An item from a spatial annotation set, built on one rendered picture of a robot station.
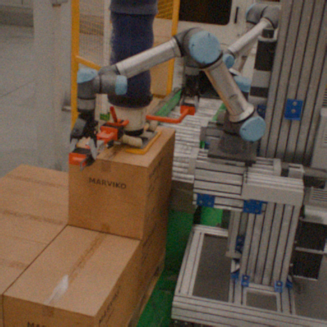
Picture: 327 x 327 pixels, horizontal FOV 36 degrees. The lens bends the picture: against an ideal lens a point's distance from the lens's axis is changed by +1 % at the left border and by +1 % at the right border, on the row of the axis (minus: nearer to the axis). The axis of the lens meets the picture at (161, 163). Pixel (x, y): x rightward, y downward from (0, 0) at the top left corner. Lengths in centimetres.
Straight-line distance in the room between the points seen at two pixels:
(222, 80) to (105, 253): 97
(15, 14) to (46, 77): 883
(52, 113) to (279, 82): 210
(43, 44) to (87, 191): 169
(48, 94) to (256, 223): 202
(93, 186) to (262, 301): 108
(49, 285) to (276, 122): 129
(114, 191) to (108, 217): 15
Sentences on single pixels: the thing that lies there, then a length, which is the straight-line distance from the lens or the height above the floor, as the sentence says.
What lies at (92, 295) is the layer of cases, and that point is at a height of 54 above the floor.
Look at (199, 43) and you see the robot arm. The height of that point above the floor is 156.
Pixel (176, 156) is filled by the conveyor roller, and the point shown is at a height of 54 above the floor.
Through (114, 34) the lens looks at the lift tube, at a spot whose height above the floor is 149.
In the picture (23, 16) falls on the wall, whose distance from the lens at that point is 1268.
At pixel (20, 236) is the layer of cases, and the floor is 54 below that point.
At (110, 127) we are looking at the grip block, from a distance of 240.
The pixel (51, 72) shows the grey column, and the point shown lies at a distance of 394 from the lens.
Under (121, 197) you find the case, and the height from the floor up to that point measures 76.
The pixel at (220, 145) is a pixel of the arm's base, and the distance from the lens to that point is 236.
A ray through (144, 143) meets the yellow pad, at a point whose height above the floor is 97.
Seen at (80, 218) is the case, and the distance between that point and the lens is 259.
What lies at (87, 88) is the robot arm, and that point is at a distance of 198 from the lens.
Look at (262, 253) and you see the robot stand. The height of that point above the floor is 42.
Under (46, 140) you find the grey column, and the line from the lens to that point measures 413.
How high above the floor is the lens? 187
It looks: 23 degrees down
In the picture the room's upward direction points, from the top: 5 degrees clockwise
